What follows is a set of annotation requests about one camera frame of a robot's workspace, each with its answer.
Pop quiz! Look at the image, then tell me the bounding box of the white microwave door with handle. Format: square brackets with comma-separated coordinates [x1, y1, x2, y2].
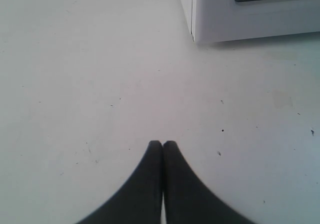
[189, 0, 320, 43]

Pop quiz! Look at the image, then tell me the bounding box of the white microwave oven body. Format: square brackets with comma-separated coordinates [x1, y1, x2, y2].
[180, 0, 195, 41]

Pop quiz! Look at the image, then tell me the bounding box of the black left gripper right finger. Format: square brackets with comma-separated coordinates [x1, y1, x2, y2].
[163, 141, 250, 224]

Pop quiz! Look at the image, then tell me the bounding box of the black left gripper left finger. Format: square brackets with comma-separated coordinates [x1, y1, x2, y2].
[79, 141, 163, 224]

